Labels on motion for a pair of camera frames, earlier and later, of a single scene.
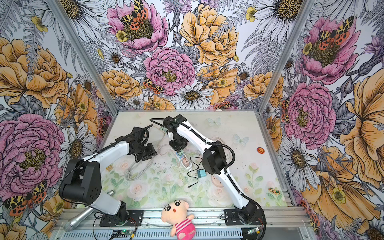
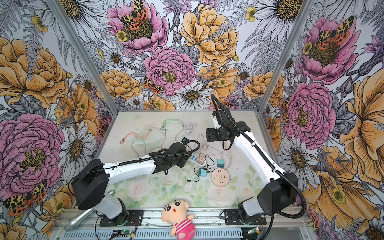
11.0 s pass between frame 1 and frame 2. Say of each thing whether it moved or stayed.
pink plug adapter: moved
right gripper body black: moved
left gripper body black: moved
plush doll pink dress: stayed
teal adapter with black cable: stayed
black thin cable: moved
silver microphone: stayed
